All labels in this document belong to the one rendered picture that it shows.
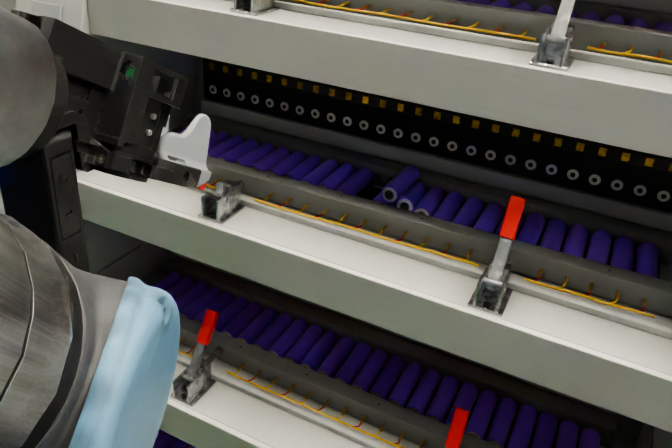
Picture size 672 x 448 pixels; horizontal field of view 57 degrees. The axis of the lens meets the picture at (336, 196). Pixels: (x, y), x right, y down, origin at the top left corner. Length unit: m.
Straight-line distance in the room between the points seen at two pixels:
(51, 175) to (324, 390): 0.36
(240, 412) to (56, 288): 0.48
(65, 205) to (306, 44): 0.24
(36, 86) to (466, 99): 0.30
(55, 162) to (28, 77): 0.08
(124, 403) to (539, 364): 0.37
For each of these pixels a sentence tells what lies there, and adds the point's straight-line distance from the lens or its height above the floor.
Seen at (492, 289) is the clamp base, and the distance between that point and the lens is 0.54.
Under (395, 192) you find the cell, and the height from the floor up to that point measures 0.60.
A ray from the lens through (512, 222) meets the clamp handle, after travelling 0.52.
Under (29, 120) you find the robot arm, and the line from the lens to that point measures 0.37.
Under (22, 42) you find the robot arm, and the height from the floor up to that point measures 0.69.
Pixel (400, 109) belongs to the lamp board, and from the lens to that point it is 0.67.
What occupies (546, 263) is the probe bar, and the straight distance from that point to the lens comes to 0.56.
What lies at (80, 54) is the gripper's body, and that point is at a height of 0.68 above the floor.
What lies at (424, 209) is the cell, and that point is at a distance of 0.60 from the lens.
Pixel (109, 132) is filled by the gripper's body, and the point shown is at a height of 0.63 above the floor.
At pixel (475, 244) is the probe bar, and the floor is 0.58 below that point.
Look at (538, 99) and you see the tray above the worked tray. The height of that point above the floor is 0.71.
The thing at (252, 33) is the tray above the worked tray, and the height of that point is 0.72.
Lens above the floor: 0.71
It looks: 12 degrees down
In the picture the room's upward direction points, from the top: 11 degrees clockwise
